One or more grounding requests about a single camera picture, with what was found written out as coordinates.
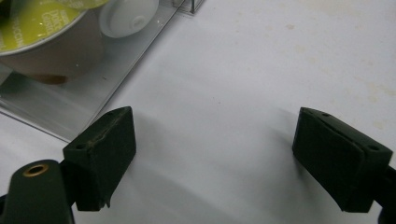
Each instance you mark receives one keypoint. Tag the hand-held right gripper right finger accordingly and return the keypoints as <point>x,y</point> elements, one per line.
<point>336,161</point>

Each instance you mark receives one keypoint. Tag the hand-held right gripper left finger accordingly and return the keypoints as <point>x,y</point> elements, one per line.
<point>102,155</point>

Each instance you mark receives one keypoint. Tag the clear acrylic organizer box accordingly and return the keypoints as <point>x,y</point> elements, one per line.
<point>93,84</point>

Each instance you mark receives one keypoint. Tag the white coffee capsule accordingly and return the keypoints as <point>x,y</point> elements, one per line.
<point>129,17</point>

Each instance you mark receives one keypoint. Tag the yellow-lidded white cup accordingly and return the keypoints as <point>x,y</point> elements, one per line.
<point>46,40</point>

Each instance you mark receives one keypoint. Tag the green-lid coffee capsule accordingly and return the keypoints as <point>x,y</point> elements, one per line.
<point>82,3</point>

